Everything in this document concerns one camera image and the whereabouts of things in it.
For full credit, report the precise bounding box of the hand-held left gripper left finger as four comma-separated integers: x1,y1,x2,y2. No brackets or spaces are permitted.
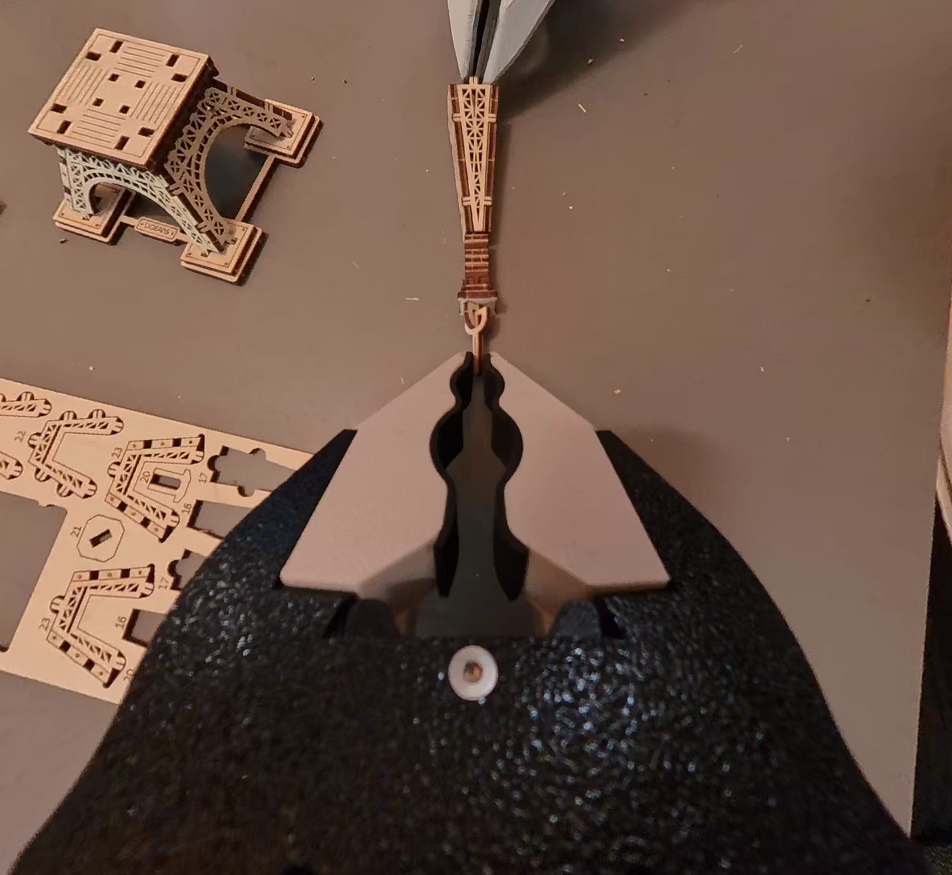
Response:
280,351,477,626

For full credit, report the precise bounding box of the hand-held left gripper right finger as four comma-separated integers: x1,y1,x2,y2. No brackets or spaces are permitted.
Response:
485,353,672,629

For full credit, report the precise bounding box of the wooden tower model spire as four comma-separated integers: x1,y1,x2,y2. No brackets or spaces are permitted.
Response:
446,75,501,359

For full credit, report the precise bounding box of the grey desk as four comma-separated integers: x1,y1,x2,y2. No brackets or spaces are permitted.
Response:
0,0,952,846

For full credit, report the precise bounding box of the wooden sheet with square hole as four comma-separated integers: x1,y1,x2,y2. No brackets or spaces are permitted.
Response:
0,378,315,705

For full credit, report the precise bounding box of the wooden tower model base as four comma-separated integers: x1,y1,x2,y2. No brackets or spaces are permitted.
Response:
28,28,323,288

